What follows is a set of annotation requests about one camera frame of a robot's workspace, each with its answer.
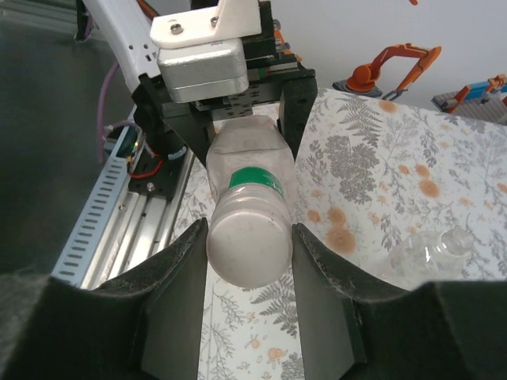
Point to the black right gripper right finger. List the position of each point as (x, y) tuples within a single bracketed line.
[(416, 336)]

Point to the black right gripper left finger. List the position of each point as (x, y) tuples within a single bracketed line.
[(99, 336)]

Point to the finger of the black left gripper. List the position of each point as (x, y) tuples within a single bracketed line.
[(190, 122), (297, 111)]

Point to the clear bottle with green label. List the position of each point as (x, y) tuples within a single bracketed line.
[(253, 158)]

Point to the clear plain plastic bottle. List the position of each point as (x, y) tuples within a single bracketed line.
[(424, 253)]

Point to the large white bottle cap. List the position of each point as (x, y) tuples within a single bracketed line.
[(249, 249)]

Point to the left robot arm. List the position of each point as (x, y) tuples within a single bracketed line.
[(115, 31)]

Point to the floral patterned table mat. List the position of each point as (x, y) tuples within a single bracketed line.
[(396, 178)]

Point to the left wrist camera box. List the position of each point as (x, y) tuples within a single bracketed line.
[(202, 71)]

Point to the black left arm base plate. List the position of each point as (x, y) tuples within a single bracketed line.
[(158, 186)]

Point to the aluminium front rail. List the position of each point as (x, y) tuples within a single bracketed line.
[(138, 237)]

